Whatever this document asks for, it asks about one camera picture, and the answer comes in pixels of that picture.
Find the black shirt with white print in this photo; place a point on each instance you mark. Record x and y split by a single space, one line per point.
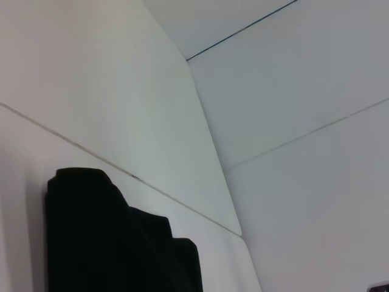
115 237

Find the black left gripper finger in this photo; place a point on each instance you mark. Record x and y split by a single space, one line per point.
379 288

